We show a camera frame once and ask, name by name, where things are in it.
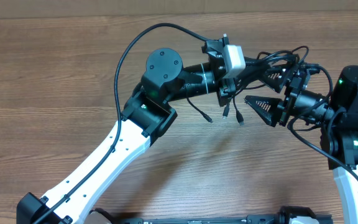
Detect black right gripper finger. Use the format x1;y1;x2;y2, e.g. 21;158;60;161
244;95;282;127
259;66;297;93

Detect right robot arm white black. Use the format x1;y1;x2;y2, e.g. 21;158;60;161
244;63;358;223

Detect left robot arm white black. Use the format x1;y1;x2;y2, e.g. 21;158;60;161
16;38;246;223

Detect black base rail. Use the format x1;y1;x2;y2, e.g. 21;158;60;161
88;205;334;224

